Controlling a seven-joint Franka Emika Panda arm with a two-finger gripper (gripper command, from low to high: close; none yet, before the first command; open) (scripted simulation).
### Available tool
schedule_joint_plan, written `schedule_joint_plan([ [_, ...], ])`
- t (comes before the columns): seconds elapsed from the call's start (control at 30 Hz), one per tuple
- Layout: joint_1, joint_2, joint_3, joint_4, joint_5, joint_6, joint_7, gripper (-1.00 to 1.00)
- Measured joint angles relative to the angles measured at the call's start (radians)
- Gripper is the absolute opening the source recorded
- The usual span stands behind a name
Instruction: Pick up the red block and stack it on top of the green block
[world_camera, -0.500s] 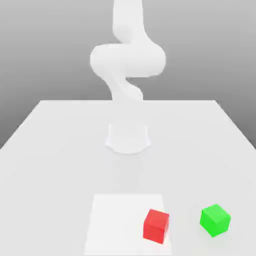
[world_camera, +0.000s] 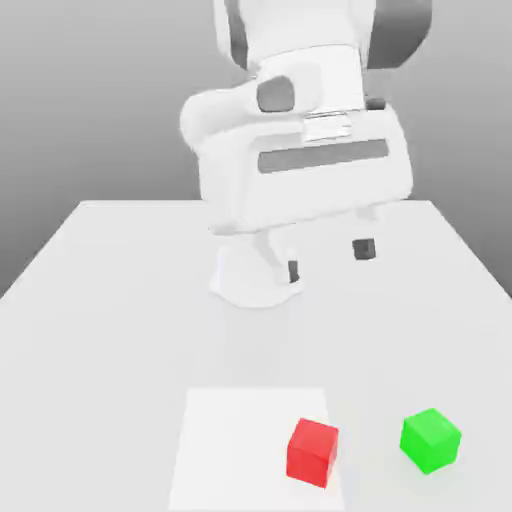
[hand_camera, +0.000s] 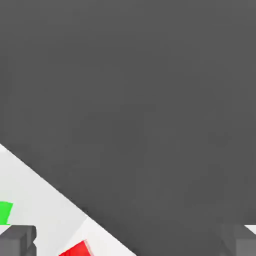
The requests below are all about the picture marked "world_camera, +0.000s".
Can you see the small green cube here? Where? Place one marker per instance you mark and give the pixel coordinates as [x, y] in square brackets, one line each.
[430, 440]

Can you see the small red cube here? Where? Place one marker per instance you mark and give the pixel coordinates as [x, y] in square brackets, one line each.
[311, 454]

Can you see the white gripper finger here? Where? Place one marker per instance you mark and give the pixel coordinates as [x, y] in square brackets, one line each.
[294, 272]
[364, 248]

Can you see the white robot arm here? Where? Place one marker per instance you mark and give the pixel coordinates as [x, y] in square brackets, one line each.
[298, 38]

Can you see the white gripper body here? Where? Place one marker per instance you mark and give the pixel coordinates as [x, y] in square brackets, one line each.
[320, 190]

